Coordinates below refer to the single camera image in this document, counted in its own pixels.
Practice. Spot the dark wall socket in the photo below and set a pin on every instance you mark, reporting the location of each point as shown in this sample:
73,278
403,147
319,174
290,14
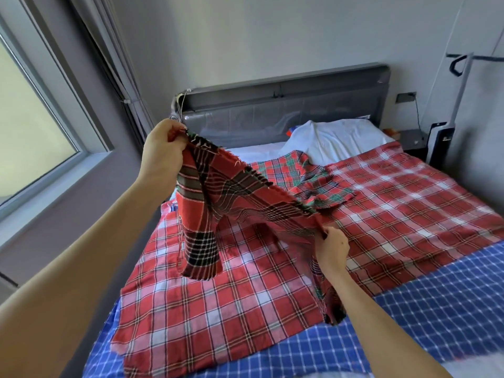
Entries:
405,97

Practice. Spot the red green plaid cloth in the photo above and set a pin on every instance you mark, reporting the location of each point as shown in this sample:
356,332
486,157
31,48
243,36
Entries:
228,200

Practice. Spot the red white plaid cloth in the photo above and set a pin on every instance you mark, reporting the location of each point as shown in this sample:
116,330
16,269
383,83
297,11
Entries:
394,208

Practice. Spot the person's right hand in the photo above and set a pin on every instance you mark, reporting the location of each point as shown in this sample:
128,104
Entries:
332,252

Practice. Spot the white pillow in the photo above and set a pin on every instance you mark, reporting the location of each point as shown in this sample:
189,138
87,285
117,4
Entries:
338,141

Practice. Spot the grey padded headboard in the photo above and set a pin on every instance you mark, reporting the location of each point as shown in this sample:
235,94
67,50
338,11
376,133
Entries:
260,114

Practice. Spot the white bed sheet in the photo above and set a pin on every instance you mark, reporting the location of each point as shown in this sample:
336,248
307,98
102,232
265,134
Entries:
256,152

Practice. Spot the dark nightstand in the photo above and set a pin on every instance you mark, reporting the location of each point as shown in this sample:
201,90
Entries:
413,141

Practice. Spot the person's left hand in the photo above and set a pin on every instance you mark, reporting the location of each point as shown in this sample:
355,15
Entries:
163,157

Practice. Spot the grey curtain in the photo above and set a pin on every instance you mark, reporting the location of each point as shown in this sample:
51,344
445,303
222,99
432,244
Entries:
110,51

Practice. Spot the white wardrobe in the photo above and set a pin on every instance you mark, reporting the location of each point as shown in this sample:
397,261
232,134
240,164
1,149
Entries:
488,153

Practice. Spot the clip-on bed lamp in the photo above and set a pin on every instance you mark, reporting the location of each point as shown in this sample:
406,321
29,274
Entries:
182,106

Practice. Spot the person's right forearm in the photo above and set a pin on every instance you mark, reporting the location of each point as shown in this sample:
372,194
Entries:
386,334

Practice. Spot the white framed window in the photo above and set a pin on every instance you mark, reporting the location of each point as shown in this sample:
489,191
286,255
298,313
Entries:
39,122

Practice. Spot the red blue cloth item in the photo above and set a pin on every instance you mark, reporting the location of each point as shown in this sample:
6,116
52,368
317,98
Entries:
294,130

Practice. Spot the person's left forearm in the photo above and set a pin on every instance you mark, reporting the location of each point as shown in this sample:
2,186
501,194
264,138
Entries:
71,287

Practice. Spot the blue checked cloth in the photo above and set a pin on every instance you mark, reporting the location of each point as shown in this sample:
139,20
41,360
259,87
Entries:
441,303

